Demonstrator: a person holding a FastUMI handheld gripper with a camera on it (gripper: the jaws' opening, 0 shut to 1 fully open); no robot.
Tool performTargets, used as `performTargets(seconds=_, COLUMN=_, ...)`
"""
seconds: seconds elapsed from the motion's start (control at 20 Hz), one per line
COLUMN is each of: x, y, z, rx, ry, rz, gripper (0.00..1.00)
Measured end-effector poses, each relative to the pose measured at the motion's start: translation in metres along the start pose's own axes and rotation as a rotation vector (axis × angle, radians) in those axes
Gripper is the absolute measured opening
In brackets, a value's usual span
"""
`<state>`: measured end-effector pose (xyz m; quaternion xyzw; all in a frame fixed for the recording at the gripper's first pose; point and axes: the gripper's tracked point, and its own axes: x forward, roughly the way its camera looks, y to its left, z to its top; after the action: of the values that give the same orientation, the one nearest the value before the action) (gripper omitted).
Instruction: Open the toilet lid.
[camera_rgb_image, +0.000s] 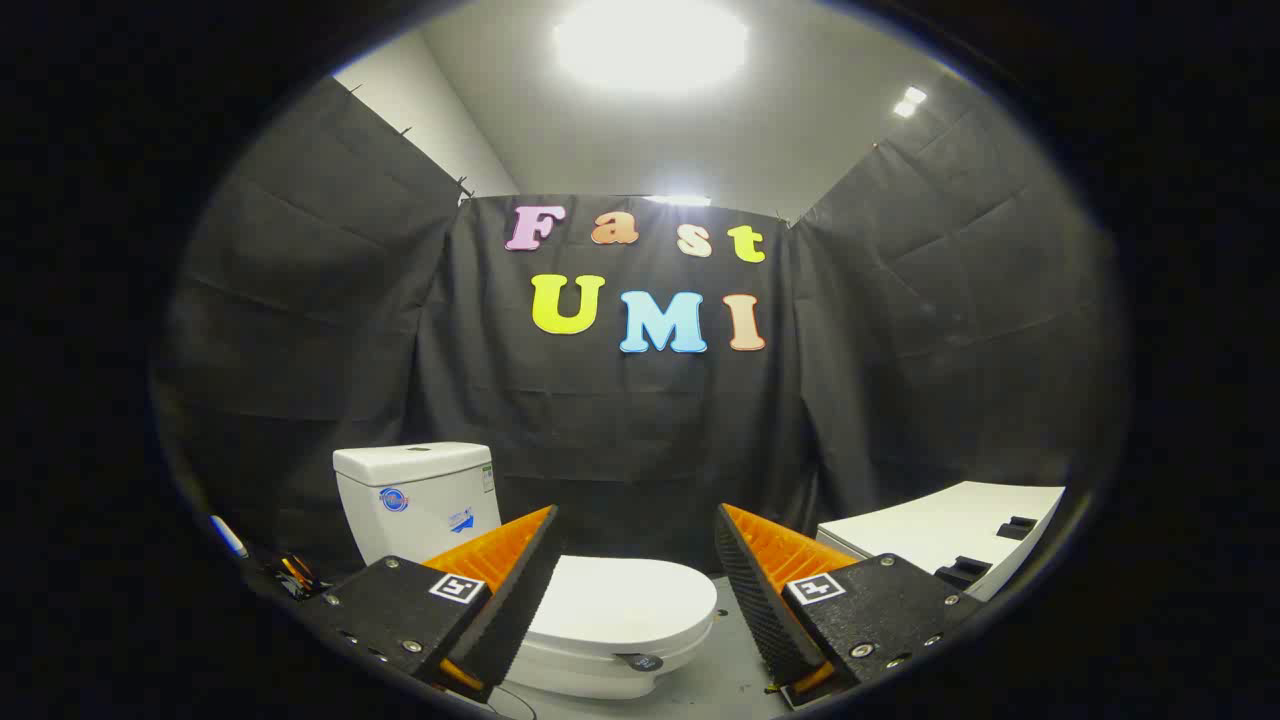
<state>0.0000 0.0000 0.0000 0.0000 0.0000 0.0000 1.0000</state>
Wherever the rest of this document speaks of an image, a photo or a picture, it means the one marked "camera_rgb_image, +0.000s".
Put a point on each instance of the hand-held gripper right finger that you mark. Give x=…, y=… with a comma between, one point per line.
x=750, y=590

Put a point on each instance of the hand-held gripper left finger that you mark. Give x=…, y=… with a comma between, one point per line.
x=520, y=590

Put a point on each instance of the white toilet lid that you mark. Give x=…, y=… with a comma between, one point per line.
x=620, y=600

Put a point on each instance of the white toilet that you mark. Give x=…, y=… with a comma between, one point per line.
x=420, y=485

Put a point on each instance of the black backdrop cloth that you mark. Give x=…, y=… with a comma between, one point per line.
x=600, y=430

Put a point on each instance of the light grey drawer cabinet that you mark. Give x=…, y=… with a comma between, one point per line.
x=930, y=530

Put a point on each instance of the orange and black tool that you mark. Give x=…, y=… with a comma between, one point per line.
x=297, y=575

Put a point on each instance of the small ceiling spot light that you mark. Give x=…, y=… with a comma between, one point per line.
x=909, y=101

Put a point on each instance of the large round ceiling light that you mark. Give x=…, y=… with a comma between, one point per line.
x=650, y=45

